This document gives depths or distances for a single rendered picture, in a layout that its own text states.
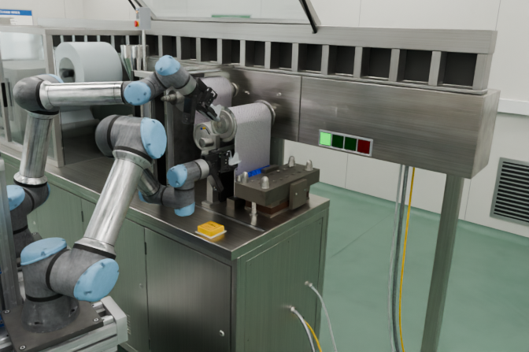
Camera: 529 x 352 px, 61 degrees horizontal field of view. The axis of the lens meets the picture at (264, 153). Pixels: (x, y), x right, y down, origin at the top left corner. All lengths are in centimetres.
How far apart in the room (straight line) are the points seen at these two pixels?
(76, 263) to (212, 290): 64
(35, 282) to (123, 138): 45
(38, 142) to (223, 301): 90
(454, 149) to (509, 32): 239
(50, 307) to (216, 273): 59
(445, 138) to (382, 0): 277
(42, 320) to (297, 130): 124
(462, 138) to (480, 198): 256
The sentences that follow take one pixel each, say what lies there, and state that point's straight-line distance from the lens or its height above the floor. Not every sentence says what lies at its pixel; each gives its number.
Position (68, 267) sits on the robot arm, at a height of 102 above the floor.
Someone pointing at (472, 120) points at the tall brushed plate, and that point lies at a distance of 172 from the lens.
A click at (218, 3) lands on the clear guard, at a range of 224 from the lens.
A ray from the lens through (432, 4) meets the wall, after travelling 422.
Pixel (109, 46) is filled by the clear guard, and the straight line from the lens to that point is 266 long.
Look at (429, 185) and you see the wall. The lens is 437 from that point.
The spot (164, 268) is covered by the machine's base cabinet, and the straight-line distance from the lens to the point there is 196.
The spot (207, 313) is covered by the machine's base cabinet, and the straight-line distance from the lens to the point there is 185.
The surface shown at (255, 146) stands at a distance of 195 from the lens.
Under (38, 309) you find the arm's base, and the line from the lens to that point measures 143.
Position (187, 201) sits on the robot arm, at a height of 102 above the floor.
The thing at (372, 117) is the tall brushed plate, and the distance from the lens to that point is 185.
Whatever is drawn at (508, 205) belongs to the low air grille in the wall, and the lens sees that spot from 423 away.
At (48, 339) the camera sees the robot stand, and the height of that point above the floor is 82.
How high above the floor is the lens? 164
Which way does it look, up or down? 16 degrees down
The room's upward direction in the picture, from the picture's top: 2 degrees clockwise
